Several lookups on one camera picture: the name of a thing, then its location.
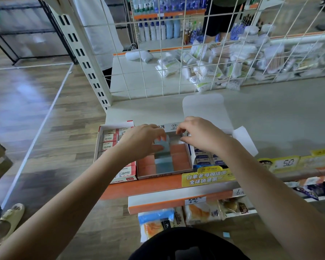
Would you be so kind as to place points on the person's left hand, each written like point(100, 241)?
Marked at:
point(141, 140)

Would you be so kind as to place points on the pile of white packets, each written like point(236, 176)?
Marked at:
point(244, 56)

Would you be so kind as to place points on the person's right forearm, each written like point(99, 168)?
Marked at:
point(281, 208)

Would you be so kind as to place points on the blue paper scrap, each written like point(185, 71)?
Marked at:
point(226, 234)

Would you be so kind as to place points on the person's right hand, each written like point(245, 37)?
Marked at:
point(203, 135)

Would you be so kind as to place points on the row of dark snack packets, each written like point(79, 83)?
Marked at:
point(317, 189)

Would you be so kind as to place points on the box of pink-blue erasers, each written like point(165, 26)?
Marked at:
point(168, 159)

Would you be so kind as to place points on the red eraser display box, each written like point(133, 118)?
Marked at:
point(108, 135)

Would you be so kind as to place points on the person's left forearm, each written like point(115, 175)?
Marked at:
point(65, 208)

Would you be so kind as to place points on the snack packets on lower shelf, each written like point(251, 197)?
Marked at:
point(206, 177)

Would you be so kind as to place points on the blue orange snack packet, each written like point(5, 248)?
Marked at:
point(157, 223)

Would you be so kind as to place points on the black metal rack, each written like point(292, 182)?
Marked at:
point(21, 29)

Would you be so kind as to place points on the row of blue bottles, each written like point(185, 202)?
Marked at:
point(162, 21)

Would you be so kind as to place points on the yellow price label strip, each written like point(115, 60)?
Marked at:
point(298, 160)

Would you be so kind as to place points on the blue white eraser box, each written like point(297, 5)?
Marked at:
point(206, 108)

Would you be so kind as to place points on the white orange metal shelf unit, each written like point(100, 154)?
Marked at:
point(281, 116)

